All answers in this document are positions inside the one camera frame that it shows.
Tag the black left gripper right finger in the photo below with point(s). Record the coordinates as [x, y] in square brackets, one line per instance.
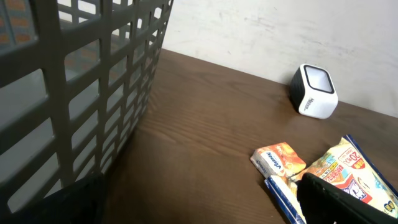
[322, 202]

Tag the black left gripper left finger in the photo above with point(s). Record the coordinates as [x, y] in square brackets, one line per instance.
[80, 202]

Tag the yellow snack bag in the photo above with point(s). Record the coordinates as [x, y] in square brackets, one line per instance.
[346, 167]

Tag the small orange snack packet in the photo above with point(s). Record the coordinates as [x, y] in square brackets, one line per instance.
[277, 159]

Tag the white barcode scanner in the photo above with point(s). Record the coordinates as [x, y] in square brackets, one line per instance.
[312, 92]

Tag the grey plastic shopping basket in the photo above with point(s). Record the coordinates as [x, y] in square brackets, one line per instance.
[75, 81]

